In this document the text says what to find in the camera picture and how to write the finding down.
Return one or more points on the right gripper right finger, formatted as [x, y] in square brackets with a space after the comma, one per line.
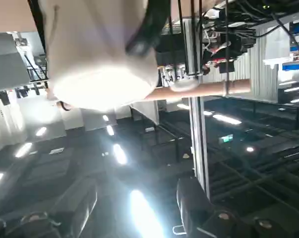
[196, 210]

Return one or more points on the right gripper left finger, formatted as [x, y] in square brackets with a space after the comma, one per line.
[72, 210]

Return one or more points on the green exit sign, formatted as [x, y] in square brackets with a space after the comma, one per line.
[226, 138]

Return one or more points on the aluminium frame post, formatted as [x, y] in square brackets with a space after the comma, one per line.
[198, 148]

